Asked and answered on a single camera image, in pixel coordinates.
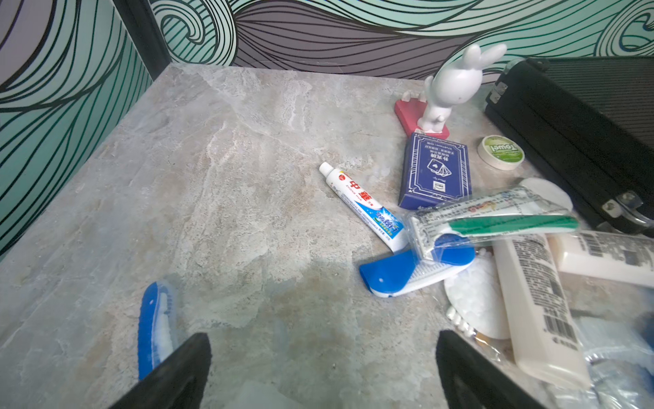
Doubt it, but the white shower cap disc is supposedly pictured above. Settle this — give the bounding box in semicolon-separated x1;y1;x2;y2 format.
444;248;510;340

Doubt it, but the white lotion tube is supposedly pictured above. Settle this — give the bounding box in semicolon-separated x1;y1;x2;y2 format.
492;234;592;390
548;231;653;288

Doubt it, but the blue toothbrush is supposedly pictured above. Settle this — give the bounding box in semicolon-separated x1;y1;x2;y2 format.
137;281;179;381

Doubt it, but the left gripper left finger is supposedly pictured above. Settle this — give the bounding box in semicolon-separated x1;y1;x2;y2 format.
111;332;212;409

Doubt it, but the blue-lid container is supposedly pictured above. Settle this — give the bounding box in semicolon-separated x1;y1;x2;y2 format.
548;316;653;408

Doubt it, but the small pink-capped bottle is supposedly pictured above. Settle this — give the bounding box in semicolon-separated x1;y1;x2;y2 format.
394;44;508;140

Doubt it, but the round white soap disc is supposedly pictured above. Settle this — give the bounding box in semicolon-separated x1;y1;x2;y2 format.
519;177;573;211

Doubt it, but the black hard case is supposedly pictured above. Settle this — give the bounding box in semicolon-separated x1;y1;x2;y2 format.
485;57;653;237

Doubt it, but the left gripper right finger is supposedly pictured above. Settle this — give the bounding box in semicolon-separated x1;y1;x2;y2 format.
435;330;543;408

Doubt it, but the dark blue small box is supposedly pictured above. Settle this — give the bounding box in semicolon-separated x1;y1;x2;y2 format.
399;133;473;211

